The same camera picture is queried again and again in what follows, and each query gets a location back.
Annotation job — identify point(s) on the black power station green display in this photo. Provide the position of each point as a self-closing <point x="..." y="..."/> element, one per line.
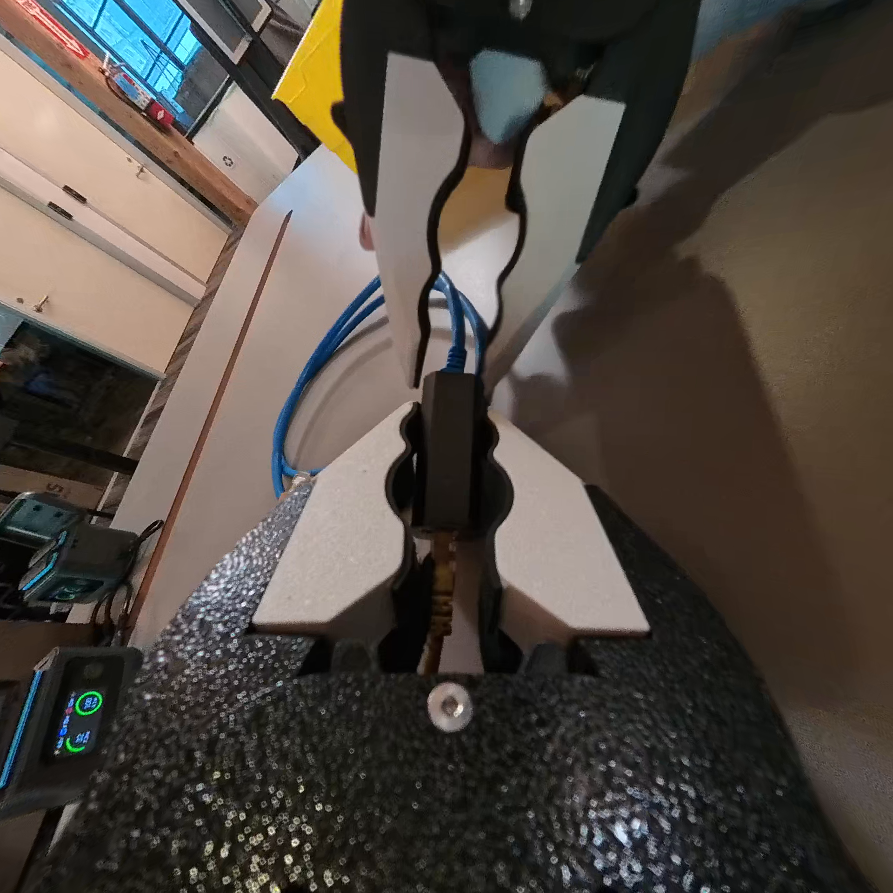
<point x="70" y="725"/>

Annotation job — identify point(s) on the wooden post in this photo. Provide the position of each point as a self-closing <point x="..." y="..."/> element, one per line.
<point x="174" y="160"/>

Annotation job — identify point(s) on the white door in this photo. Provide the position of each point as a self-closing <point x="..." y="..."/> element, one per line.
<point x="84" y="160"/>
<point x="70" y="279"/>

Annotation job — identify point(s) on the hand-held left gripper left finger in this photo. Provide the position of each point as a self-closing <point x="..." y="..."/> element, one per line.
<point x="335" y="551"/>

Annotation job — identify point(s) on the large paned window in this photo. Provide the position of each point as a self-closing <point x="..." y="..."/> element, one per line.
<point x="139" y="42"/>

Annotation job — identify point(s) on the grey power station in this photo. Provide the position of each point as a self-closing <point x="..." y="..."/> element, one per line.
<point x="77" y="551"/>

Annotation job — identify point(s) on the black ethernet coupler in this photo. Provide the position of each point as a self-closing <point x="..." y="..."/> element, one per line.
<point x="446" y="460"/>

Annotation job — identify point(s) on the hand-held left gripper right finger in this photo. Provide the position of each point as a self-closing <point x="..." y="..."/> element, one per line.
<point x="565" y="558"/>

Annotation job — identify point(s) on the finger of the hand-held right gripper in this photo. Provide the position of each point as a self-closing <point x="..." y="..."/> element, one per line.
<point x="558" y="188"/>
<point x="404" y="174"/>

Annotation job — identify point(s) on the large yellow bin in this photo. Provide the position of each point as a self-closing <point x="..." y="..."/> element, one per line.
<point x="314" y="70"/>

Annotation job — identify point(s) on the grey panel on stand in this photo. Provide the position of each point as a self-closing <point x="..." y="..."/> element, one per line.
<point x="223" y="24"/>

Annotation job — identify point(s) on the white recycling bin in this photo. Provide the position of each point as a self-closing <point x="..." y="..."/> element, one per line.
<point x="244" y="153"/>

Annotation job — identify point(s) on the red sign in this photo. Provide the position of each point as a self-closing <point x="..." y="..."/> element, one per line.
<point x="52" y="28"/>

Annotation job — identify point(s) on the red fire extinguisher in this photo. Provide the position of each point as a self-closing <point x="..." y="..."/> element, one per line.
<point x="129" y="91"/>

